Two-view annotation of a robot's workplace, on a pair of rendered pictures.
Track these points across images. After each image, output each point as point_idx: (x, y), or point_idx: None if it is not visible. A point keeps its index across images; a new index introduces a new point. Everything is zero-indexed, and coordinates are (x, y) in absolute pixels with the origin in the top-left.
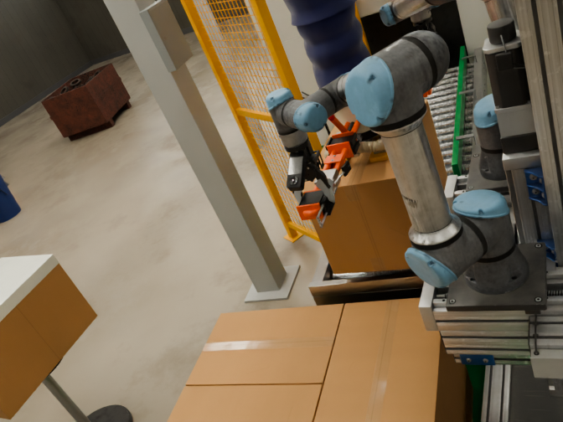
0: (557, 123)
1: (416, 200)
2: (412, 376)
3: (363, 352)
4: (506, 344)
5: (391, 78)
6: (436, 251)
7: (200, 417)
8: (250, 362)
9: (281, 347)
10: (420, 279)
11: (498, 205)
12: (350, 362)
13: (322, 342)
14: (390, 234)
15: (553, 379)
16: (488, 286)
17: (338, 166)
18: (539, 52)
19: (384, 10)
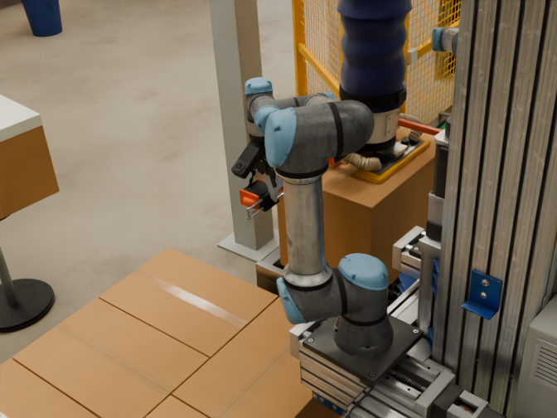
0: (459, 234)
1: (292, 241)
2: (287, 391)
3: (262, 349)
4: (346, 400)
5: (293, 136)
6: (294, 291)
7: (93, 332)
8: (162, 306)
9: (198, 306)
10: None
11: (372, 279)
12: (245, 352)
13: (235, 322)
14: (341, 254)
15: None
16: (342, 342)
17: None
18: (462, 166)
19: (434, 34)
